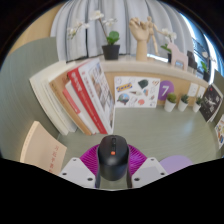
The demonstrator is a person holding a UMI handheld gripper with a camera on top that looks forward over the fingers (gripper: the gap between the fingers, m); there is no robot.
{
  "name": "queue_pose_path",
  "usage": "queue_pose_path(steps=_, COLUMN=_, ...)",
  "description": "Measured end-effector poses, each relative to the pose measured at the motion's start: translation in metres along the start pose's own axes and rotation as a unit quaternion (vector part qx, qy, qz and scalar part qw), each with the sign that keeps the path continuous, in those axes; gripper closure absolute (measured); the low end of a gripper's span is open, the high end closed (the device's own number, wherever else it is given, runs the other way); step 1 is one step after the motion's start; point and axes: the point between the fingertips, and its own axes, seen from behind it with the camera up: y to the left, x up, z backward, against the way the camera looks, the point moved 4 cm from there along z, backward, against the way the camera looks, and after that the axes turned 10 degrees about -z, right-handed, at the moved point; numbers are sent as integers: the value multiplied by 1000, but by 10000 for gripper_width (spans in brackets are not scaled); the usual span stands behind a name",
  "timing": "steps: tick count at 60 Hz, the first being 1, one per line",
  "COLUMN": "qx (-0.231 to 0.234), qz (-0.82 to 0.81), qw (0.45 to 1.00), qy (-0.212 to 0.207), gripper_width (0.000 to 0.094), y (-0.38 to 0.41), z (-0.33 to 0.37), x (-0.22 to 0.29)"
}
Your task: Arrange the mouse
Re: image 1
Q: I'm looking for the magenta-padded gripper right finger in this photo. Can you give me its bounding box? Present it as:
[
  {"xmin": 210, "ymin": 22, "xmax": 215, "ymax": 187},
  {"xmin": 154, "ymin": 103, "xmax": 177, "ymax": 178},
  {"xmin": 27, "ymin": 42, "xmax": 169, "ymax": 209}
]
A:
[{"xmin": 125, "ymin": 143, "xmax": 169, "ymax": 189}]

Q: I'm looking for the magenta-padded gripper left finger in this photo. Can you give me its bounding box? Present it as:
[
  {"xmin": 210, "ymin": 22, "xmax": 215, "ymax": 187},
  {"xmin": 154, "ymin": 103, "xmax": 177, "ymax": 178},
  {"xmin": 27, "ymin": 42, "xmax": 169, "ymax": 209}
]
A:
[{"xmin": 58, "ymin": 143, "xmax": 103, "ymax": 189}]

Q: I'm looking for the black computer mouse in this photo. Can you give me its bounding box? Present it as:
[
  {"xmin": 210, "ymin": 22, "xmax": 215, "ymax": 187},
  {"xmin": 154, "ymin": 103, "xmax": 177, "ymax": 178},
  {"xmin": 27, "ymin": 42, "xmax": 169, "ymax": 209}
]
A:
[{"xmin": 96, "ymin": 134, "xmax": 130, "ymax": 182}]

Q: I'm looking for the purple mouse pad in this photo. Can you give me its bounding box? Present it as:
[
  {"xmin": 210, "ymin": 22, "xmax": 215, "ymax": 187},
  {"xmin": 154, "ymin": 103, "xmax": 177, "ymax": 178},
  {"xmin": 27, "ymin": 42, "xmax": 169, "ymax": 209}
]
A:
[{"xmin": 159, "ymin": 154, "xmax": 194, "ymax": 175}]

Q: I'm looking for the beige booklet with red text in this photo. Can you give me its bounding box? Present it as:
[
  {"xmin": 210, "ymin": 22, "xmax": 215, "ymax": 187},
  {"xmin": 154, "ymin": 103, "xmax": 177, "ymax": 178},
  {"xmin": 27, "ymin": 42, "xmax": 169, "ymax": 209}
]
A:
[{"xmin": 19, "ymin": 120, "xmax": 68, "ymax": 176}]

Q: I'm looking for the white book with red label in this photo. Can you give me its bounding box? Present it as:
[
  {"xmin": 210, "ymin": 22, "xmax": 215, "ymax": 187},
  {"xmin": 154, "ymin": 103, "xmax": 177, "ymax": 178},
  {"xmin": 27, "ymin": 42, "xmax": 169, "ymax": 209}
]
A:
[{"xmin": 62, "ymin": 80, "xmax": 101, "ymax": 135}]

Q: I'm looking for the small succulent in white pot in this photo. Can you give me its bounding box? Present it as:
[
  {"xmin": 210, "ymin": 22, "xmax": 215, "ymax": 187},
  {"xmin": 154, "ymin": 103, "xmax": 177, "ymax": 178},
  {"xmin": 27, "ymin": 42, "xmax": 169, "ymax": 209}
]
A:
[
  {"xmin": 177, "ymin": 94, "xmax": 190, "ymax": 113},
  {"xmin": 192, "ymin": 95, "xmax": 203, "ymax": 114},
  {"xmin": 163, "ymin": 92, "xmax": 178, "ymax": 113}
]

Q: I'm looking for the white paperback book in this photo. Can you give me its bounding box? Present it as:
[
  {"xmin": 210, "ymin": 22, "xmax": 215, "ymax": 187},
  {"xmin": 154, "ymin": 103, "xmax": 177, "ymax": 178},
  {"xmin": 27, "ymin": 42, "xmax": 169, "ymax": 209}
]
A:
[{"xmin": 38, "ymin": 64, "xmax": 79, "ymax": 134}]

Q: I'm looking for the colourful sticker card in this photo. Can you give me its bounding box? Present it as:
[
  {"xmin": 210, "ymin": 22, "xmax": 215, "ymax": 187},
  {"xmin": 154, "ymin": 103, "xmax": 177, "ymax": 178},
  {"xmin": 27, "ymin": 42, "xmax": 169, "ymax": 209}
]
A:
[{"xmin": 214, "ymin": 114, "xmax": 224, "ymax": 150}]

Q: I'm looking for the white sticker sheet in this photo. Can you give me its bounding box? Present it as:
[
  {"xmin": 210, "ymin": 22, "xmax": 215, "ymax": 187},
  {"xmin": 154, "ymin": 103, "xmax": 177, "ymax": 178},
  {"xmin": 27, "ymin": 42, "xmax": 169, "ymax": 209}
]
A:
[{"xmin": 114, "ymin": 76, "xmax": 161, "ymax": 109}]

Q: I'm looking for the round purple sticker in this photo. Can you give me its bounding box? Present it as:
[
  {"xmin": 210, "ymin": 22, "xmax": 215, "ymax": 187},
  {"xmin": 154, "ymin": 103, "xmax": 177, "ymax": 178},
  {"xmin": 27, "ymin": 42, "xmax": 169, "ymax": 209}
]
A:
[{"xmin": 157, "ymin": 80, "xmax": 175, "ymax": 102}]

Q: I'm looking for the thick white book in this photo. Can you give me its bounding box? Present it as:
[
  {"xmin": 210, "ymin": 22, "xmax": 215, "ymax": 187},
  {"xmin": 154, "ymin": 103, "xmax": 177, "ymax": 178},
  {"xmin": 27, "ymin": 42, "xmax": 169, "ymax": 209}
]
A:
[{"xmin": 28, "ymin": 60, "xmax": 73, "ymax": 136}]

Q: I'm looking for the white book with picture cover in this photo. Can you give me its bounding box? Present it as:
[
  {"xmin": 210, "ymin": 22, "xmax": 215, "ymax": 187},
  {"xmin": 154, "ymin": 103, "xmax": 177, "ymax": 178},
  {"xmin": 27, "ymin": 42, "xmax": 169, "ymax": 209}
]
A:
[{"xmin": 77, "ymin": 57, "xmax": 116, "ymax": 134}]

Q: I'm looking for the black cover book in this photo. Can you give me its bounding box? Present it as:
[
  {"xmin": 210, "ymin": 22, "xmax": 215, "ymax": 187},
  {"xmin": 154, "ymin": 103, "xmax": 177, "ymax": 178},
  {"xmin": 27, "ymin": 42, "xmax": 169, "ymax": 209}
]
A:
[{"xmin": 199, "ymin": 83, "xmax": 224, "ymax": 124}]

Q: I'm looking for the white orchid in black pot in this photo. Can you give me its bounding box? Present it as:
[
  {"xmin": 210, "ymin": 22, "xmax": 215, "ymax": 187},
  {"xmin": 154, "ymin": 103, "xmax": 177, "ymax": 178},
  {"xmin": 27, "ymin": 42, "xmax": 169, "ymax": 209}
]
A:
[
  {"xmin": 66, "ymin": 9, "xmax": 121, "ymax": 61},
  {"xmin": 199, "ymin": 49, "xmax": 213, "ymax": 83},
  {"xmin": 160, "ymin": 27, "xmax": 178, "ymax": 64}
]

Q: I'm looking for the black horse figure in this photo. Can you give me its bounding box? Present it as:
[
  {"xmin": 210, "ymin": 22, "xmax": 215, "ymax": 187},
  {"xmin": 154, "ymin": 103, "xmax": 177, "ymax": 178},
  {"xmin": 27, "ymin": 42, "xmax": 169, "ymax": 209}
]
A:
[{"xmin": 186, "ymin": 49, "xmax": 198, "ymax": 69}]

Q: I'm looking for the wooden hand model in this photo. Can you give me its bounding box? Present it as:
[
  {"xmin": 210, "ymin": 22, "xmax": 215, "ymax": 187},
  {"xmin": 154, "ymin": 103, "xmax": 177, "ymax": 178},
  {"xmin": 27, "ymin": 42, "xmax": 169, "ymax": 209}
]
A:
[{"xmin": 128, "ymin": 17, "xmax": 150, "ymax": 62}]

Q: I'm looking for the wooden mannequin figure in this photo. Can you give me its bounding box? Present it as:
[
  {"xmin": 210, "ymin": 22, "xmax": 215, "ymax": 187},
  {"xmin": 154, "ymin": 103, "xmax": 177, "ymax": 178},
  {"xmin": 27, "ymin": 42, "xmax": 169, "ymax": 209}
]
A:
[{"xmin": 145, "ymin": 15, "xmax": 166, "ymax": 57}]

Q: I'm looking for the grey pleated curtain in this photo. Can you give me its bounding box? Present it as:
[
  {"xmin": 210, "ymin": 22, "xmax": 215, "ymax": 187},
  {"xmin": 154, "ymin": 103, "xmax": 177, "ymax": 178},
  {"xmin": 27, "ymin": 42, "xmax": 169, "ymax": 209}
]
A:
[{"xmin": 49, "ymin": 0, "xmax": 198, "ymax": 63}]

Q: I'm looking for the white wall socket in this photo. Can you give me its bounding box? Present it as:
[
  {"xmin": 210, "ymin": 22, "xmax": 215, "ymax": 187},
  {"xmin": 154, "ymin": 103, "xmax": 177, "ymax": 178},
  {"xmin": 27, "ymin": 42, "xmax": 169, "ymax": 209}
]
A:
[
  {"xmin": 197, "ymin": 85, "xmax": 207, "ymax": 99},
  {"xmin": 187, "ymin": 82, "xmax": 200, "ymax": 98}
]

